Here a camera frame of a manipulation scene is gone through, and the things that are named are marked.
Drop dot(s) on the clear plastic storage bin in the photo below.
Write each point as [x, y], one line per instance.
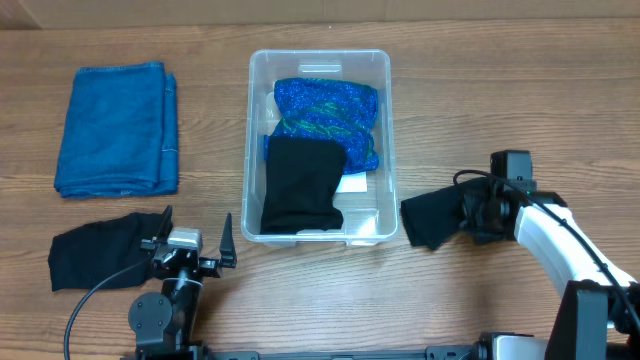
[369, 218]

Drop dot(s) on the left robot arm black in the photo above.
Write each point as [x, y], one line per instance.
[163, 321]

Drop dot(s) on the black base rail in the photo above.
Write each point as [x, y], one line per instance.
[440, 352]

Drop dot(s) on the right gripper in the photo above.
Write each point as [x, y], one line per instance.
[470, 209]

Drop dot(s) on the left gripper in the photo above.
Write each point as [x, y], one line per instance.
[228, 252]

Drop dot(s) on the small black cloth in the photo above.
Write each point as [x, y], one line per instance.
[432, 218]

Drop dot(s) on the blue denim jeans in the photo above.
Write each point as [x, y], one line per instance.
[120, 134]

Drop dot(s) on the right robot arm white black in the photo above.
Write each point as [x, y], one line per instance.
[598, 317]

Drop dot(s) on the blue green sequin cloth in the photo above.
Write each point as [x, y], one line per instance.
[324, 109]

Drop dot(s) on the large black garment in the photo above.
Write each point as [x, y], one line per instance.
[302, 176]

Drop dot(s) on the white label in bin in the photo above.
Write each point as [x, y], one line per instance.
[353, 183]

